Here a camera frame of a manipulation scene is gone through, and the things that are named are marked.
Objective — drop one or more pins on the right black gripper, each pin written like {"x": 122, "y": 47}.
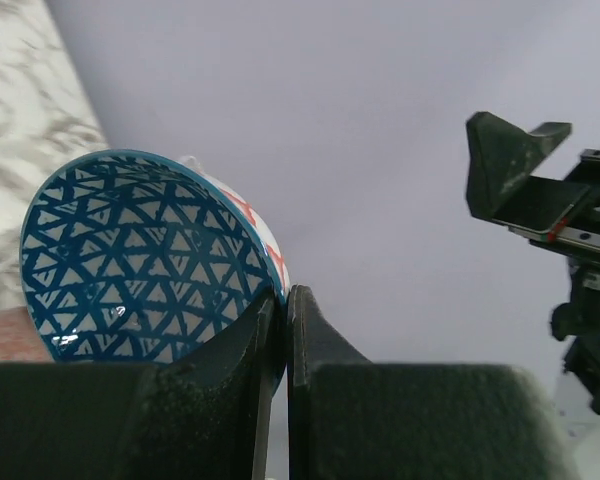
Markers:
{"x": 557, "y": 215}

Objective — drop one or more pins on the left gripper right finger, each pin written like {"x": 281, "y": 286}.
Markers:
{"x": 350, "y": 418}

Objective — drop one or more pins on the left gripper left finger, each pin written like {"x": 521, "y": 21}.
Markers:
{"x": 204, "y": 417}

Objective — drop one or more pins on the dark blue patterned bowl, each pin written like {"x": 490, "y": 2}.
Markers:
{"x": 130, "y": 256}

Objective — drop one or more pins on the pink patterned bowl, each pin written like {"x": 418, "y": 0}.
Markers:
{"x": 19, "y": 340}

